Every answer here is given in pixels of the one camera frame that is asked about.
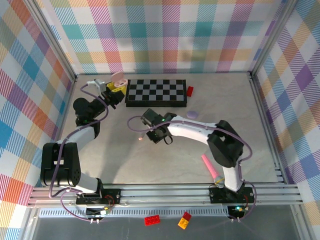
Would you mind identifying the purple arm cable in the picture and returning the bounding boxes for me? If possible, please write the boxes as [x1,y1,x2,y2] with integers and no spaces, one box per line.
[127,115,257,222]
[49,81,110,222]

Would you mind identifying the aluminium side rail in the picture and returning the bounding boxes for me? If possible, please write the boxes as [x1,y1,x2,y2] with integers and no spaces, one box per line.
[31,74,80,193]
[247,72,288,185]

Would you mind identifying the large red toy brick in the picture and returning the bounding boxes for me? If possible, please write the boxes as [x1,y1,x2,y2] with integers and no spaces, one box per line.
[144,214,161,227]

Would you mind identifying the small black controller board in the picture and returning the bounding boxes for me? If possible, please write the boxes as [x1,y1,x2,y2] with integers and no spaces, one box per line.
[227,205,251,218]
[86,206,113,218]

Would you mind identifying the aluminium frame post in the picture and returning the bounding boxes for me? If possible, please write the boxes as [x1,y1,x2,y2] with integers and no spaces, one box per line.
[246,0,302,80]
[23,0,79,83]

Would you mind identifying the white slotted cable duct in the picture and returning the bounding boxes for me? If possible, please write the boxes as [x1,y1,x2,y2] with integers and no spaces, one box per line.
[38,208,232,219]

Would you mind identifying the pink toy microphone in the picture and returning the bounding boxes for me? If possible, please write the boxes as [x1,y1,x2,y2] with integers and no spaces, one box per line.
[201,154,226,188]

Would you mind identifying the peach earbud charging case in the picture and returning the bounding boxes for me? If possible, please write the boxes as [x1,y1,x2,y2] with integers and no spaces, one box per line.
[110,72,129,87]

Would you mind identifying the black grey folding chessboard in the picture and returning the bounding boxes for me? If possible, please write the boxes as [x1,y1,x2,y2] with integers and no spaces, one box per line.
[124,78,188,108]

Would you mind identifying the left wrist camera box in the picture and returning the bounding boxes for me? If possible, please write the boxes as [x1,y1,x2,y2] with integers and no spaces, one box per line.
[86,78,109,97]

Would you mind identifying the wide aluminium frame rail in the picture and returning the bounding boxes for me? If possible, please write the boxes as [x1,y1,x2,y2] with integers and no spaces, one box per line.
[27,183,305,208]

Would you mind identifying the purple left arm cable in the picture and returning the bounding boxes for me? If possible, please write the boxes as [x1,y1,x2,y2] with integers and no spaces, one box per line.
[49,81,110,222]

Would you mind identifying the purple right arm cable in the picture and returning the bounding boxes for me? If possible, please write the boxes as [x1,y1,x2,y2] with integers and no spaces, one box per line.
[127,115,257,222]

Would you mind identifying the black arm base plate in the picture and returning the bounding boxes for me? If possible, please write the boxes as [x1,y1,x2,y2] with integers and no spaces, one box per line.
[76,188,122,206]
[209,187,256,204]

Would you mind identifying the orange toy brick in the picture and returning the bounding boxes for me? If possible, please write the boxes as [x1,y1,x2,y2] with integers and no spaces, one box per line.
[177,216,190,230]

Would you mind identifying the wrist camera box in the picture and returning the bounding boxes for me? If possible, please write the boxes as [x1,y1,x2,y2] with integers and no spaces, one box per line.
[86,78,109,97]
[140,108,161,127]

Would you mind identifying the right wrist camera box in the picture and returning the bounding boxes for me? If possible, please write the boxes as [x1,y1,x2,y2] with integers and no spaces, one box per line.
[140,108,161,127]

